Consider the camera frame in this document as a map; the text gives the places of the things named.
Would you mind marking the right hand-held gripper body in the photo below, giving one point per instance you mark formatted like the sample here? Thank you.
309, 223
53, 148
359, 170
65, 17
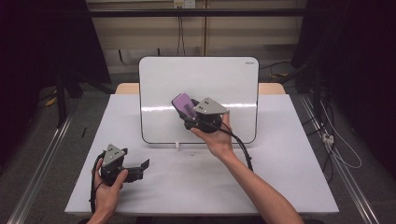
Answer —
210, 109

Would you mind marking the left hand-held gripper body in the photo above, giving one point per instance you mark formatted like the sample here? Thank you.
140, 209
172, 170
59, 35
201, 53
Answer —
112, 157

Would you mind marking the purple and black whiteboard eraser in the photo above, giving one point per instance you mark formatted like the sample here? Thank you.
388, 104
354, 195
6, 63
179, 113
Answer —
183, 104

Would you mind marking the white whiteboard with black rim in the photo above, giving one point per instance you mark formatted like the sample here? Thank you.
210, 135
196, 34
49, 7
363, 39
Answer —
199, 74

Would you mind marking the person's right hand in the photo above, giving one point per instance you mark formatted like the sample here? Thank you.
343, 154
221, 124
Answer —
218, 140

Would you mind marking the person's left hand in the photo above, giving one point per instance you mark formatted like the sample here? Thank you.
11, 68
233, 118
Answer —
107, 196

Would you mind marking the white whiteboard support clip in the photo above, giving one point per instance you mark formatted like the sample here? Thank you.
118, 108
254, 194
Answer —
177, 145

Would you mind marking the small black pen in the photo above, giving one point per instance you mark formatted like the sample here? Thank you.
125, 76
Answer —
84, 132

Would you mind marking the white table cover sheet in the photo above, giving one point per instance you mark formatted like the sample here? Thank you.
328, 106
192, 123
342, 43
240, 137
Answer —
186, 193

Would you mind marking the wooden table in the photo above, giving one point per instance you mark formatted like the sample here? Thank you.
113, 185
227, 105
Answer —
126, 88

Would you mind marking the black metal stand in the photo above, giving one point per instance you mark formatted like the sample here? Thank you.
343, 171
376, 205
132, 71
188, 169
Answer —
60, 99

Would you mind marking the black horizontal bar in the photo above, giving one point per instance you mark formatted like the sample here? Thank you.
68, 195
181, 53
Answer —
199, 12

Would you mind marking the black curtain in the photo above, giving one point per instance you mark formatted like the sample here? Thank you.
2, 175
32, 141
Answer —
358, 62
37, 46

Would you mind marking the aluminium floor rail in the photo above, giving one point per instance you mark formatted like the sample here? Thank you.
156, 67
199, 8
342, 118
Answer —
37, 174
348, 180

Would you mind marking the white wall socket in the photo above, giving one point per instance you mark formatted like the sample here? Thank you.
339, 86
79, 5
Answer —
184, 3

